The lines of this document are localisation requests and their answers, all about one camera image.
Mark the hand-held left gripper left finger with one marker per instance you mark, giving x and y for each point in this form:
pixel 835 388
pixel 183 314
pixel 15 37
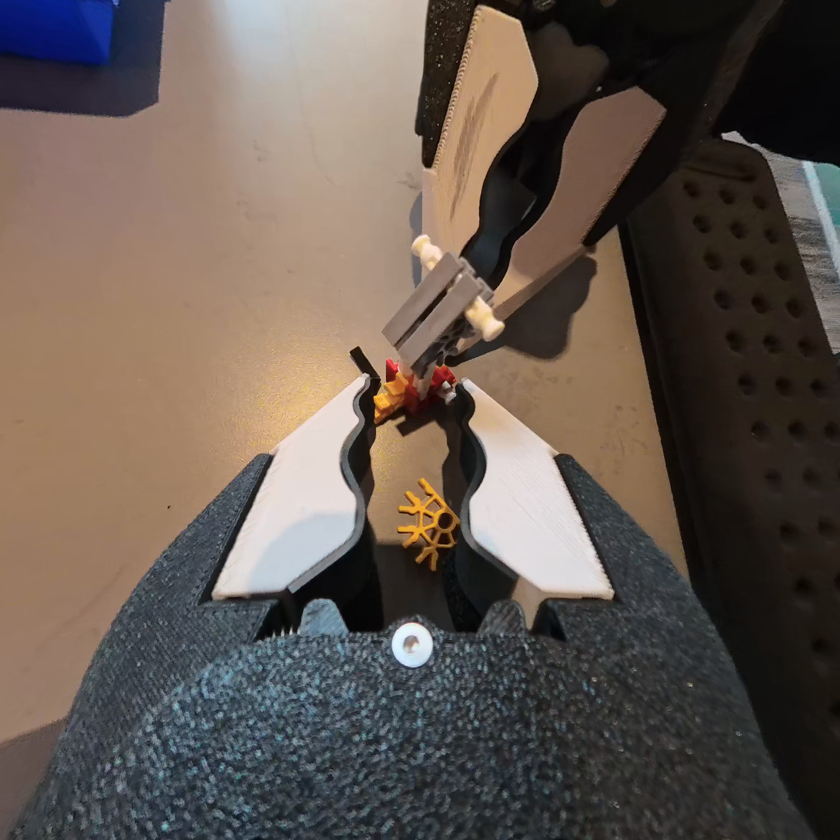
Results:
pixel 302 512

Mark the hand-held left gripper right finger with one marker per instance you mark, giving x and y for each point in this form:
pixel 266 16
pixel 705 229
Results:
pixel 531 512

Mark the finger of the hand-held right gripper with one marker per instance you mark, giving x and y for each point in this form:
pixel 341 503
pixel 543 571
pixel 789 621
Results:
pixel 479 131
pixel 590 164

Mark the small toy building assembly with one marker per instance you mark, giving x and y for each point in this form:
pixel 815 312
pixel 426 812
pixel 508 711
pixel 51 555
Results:
pixel 433 308

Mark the blue plastic bin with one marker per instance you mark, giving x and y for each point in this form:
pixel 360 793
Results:
pixel 52 26

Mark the yellow fan connector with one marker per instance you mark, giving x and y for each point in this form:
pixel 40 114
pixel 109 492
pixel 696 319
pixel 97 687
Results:
pixel 430 525

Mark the black perforated pad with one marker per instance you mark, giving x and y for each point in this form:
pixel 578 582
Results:
pixel 754 394

